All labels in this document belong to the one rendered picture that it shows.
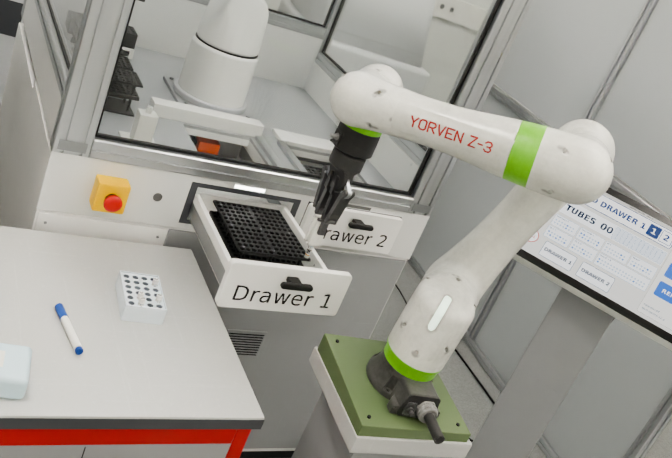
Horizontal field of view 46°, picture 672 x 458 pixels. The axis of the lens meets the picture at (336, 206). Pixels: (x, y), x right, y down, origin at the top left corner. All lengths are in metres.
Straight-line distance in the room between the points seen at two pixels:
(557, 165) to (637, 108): 1.86
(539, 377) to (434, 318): 0.90
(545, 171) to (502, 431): 1.25
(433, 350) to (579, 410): 1.70
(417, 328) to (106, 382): 0.59
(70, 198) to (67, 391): 0.55
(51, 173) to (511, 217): 0.98
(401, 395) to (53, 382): 0.66
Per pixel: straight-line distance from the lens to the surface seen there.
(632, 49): 3.38
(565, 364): 2.39
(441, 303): 1.56
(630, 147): 3.24
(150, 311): 1.63
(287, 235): 1.87
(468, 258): 1.69
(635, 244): 2.27
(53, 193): 1.84
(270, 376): 2.33
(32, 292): 1.66
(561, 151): 1.43
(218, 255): 1.73
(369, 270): 2.22
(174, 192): 1.88
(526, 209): 1.64
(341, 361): 1.69
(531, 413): 2.47
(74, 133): 1.78
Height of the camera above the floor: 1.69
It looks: 22 degrees down
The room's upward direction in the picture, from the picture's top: 23 degrees clockwise
